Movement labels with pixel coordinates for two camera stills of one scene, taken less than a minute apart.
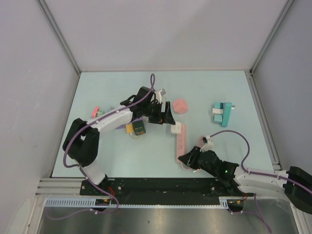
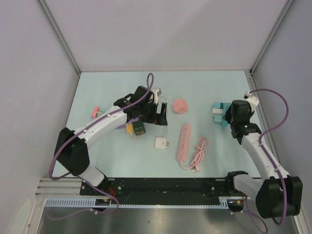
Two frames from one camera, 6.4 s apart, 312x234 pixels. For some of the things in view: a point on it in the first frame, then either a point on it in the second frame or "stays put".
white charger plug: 176,128 to 161,143
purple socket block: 124,126 stays put
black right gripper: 190,158 to 227,115
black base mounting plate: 192,187 stays put
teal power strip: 226,111 stays put
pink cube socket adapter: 180,106 stays put
